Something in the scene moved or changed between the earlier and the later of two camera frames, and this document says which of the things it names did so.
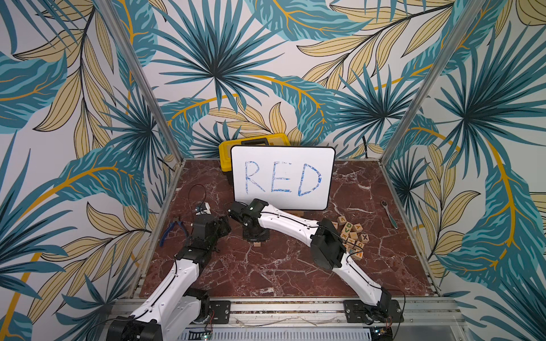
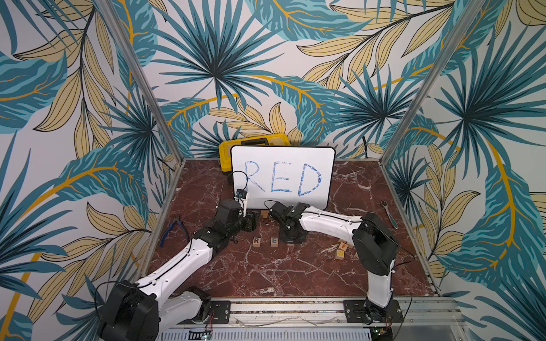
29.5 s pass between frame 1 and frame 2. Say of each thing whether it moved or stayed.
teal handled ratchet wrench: stayed
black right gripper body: moved
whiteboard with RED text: stayed
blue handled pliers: stayed
